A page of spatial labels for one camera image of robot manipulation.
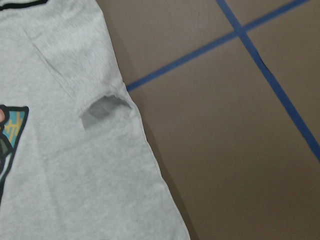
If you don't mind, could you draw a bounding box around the grey cartoon print t-shirt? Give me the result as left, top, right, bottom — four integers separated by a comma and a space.
0, 0, 190, 240

